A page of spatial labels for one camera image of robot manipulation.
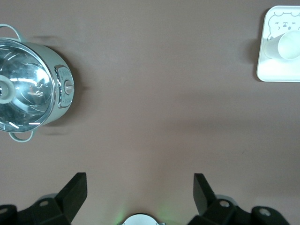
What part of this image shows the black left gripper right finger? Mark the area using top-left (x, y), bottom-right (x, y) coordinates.
top-left (188, 173), bottom-right (289, 225)

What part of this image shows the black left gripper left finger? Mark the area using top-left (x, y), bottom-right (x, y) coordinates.
top-left (0, 172), bottom-right (88, 225)

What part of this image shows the white plastic cup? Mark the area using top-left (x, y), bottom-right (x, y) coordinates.
top-left (264, 30), bottom-right (300, 60)

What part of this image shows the steel pot with glass lid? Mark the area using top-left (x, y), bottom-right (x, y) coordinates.
top-left (0, 23), bottom-right (76, 143)

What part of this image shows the glass pot lid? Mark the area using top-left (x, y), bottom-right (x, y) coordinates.
top-left (0, 37), bottom-right (56, 133)

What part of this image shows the cream tray with bear print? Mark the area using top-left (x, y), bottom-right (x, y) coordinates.
top-left (255, 6), bottom-right (300, 83)

